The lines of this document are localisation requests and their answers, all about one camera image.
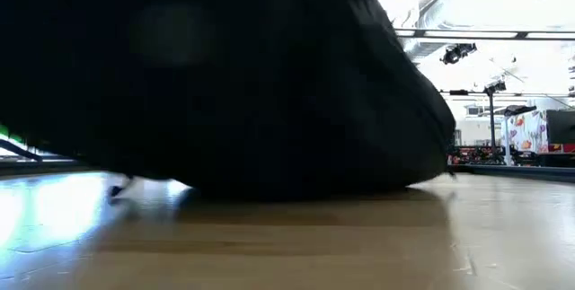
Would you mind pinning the navy blue backpack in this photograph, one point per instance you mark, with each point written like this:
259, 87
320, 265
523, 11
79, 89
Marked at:
247, 92

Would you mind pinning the low red black rack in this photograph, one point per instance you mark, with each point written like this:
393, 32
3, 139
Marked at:
471, 155

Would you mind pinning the floral patterned cloth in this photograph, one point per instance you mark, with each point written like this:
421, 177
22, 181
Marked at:
528, 133

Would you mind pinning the black ceiling-hung camera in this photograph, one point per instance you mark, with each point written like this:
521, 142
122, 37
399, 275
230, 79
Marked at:
456, 53

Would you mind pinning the black camera stand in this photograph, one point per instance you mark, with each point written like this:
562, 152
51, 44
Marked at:
492, 115

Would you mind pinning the ceiling light rail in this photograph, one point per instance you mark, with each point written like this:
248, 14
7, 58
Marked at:
485, 34

